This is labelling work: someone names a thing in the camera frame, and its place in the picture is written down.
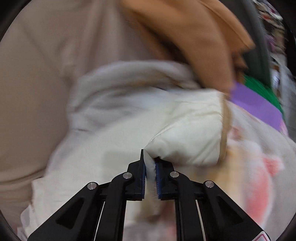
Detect cream quilted jacket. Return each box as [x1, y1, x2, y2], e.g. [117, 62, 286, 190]
[141, 90, 231, 218]

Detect grey fleece floral blanket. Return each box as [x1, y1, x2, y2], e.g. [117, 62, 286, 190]
[18, 61, 295, 240]

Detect purple cloth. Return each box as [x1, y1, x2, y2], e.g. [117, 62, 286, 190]
[231, 83, 283, 131]

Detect green cloth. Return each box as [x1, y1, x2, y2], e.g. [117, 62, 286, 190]
[244, 75, 284, 116]

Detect beige draped fabric sheet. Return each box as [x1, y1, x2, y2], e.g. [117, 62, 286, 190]
[0, 0, 163, 232]

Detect orange brown hanging garment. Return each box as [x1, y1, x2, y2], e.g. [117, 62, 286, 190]
[119, 1, 255, 94]

